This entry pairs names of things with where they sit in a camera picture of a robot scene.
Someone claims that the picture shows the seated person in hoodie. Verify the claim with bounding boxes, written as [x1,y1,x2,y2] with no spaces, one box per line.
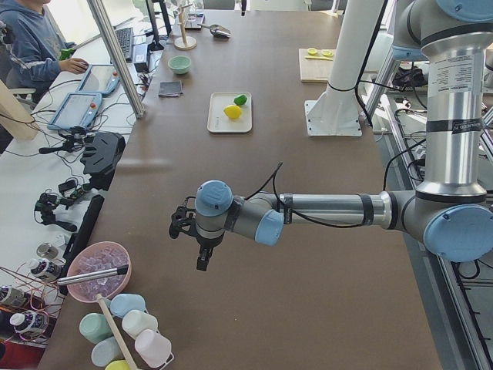
[1,0,89,94]

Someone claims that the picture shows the blue teach pendant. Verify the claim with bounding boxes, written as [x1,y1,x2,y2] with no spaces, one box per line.
[78,64,120,97]
[47,92,102,130]

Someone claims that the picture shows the cream rabbit tray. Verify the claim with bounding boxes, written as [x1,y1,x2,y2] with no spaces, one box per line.
[207,92,253,133]

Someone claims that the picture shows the metal scoop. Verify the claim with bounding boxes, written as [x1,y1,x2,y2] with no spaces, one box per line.
[200,23,231,39]

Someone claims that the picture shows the pink plastic cup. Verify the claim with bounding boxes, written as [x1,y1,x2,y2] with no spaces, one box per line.
[135,329,172,368]

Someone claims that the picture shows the yellow plastic cup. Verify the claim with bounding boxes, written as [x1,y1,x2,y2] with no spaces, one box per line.
[105,359,130,370]

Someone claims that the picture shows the black flat bar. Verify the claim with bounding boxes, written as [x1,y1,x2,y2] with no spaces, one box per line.
[62,195,105,276]

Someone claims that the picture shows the white plastic cup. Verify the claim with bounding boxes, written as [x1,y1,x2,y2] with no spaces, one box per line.
[122,309,159,339]

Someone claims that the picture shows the light blue plastic cup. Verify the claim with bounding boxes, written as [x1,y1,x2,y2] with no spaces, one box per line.
[110,293,146,318]

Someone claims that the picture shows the dark grey folded cloth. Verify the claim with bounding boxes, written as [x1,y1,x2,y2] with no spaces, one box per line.
[158,81,183,97]

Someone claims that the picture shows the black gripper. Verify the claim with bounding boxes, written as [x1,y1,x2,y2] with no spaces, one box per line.
[169,196,224,271]

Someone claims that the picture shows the yellow lemon half right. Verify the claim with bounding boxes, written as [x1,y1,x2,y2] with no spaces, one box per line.
[321,49,333,58]

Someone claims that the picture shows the pink bowl of ice cubes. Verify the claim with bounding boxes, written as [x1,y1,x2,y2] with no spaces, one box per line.
[67,241,132,303]

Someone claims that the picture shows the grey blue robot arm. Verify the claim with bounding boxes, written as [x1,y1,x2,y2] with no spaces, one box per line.
[169,1,492,270]

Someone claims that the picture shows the black plastic bracket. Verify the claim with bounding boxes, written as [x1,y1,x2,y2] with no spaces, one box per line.
[80,132,126,190]

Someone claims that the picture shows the mint green bowl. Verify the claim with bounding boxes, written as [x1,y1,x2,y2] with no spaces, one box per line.
[167,55,192,75]

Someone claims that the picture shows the wooden cup rack stick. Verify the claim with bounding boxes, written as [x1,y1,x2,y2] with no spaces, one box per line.
[96,294,139,370]

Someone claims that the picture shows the grey green plastic cup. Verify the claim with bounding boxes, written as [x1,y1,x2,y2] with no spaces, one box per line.
[91,336,124,367]

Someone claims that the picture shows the blue teach pendant far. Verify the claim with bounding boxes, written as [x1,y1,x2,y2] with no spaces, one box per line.
[78,64,120,97]

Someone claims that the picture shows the mint green plastic cup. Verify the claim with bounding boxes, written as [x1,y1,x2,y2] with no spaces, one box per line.
[79,313,112,344]

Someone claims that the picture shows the metal handle tool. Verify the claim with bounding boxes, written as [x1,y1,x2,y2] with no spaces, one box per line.
[57,264,130,286]

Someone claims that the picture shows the green lime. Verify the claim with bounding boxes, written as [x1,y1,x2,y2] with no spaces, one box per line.
[233,94,248,106]

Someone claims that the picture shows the black keyboard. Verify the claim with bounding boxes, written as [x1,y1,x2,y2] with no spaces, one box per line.
[115,27,133,62]

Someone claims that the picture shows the blue teach pendant near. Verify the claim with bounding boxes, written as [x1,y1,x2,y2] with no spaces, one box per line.
[47,92,102,130]

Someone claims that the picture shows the aluminium frame post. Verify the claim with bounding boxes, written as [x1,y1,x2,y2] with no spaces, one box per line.
[87,0,145,119]

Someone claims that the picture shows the wooden cutting board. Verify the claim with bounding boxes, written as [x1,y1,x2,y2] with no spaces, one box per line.
[298,48,367,83]

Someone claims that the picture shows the wooden mug tree stand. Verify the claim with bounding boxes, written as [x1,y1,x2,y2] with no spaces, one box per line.
[174,3,197,50]

